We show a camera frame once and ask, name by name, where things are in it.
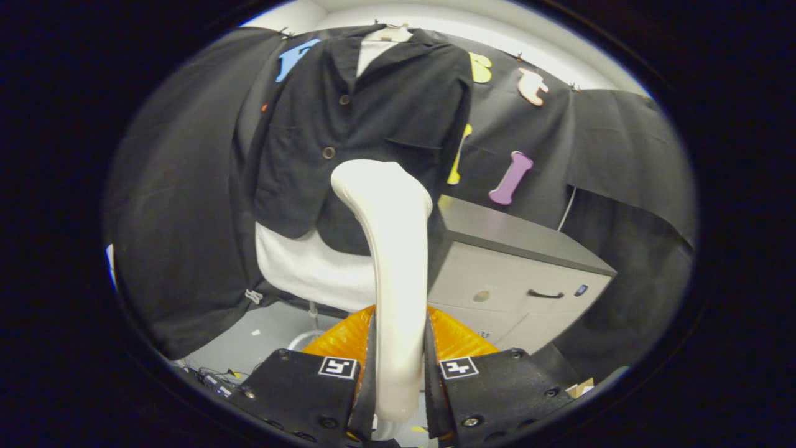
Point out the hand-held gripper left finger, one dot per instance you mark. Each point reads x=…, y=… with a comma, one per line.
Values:
x=365, y=404

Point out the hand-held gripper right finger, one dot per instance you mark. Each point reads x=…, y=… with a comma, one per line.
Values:
x=435, y=404

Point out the white garment steamer head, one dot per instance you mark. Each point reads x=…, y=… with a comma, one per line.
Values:
x=398, y=261

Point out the black suit jacket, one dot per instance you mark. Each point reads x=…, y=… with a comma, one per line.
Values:
x=385, y=106

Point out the white round stand base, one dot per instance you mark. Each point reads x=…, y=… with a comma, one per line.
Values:
x=297, y=339

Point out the brown cardboard piece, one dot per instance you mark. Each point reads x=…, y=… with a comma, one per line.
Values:
x=579, y=389

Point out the white mannequin torso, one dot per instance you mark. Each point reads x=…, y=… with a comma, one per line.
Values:
x=311, y=267

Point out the white cloth tie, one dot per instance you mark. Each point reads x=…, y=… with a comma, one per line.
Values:
x=253, y=296

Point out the grey cabinet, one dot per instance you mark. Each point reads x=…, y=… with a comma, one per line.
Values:
x=497, y=230

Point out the black backdrop cloth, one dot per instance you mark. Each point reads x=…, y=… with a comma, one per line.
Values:
x=174, y=218

